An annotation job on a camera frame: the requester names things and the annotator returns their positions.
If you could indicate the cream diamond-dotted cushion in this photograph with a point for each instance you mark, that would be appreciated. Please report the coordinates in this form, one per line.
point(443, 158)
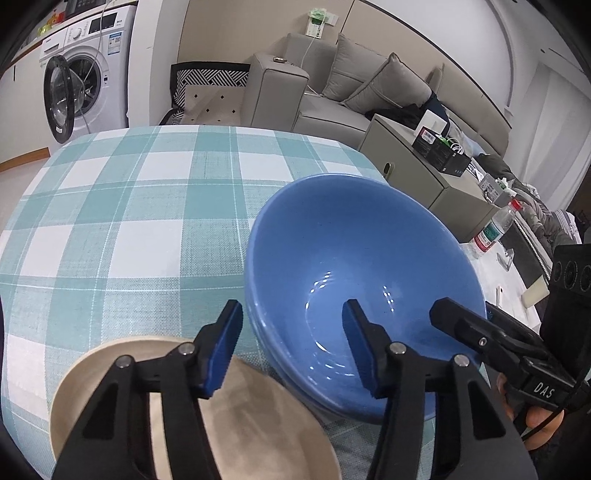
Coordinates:
point(212, 104)

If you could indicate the wall socket with green charger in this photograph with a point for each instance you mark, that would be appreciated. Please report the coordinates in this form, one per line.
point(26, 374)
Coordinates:
point(318, 27)

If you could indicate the clear water bottle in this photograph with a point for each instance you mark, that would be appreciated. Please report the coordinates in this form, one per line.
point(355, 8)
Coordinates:
point(491, 230)

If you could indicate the black pressure cooker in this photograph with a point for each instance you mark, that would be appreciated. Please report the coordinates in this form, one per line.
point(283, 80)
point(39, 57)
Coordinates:
point(87, 5)

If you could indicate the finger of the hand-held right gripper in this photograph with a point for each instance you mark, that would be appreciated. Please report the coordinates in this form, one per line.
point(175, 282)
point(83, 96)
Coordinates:
point(466, 327)
point(512, 323)

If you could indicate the cream plate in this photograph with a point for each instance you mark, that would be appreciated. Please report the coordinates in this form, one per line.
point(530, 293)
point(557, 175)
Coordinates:
point(258, 415)

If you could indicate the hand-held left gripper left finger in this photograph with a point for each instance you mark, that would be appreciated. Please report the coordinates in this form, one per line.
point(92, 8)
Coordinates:
point(221, 355)

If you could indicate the white kitchen cabinet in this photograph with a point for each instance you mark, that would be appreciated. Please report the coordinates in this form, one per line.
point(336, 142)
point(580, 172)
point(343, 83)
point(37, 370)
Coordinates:
point(23, 115)

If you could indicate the black box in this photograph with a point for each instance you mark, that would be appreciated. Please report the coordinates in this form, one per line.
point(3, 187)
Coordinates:
point(438, 154)

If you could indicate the grey sofa cushion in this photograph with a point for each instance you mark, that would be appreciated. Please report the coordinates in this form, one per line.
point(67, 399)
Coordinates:
point(392, 87)
point(351, 69)

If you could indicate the dark clothing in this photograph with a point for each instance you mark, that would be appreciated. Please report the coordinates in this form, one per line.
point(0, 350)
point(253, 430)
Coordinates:
point(401, 113)

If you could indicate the small white green box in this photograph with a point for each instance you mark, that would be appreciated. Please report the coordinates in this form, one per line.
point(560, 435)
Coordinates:
point(496, 189)

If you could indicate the teal checkered tablecloth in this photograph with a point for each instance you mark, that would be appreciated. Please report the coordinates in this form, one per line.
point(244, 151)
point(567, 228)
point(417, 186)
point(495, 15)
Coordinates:
point(138, 230)

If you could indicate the grey side cabinet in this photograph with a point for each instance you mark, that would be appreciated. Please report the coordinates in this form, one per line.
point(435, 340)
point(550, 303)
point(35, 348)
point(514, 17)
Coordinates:
point(415, 184)

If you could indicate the grey blanket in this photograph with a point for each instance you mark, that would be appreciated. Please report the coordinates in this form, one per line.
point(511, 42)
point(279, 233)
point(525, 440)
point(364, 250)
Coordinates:
point(540, 217)

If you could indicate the black white striped cushion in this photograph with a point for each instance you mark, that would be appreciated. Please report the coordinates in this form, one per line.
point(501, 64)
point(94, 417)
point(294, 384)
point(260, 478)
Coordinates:
point(207, 76)

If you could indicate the person's right hand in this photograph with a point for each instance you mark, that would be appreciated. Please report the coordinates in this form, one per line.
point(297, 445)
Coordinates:
point(540, 424)

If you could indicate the white washing machine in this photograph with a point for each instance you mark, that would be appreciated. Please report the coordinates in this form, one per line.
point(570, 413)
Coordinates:
point(111, 83)

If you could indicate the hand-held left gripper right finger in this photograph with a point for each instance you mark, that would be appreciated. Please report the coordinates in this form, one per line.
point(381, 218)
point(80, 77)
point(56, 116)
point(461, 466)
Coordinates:
point(360, 350)

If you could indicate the grey sofa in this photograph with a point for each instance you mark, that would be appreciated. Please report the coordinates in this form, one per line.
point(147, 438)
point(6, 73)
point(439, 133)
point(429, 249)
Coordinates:
point(323, 120)

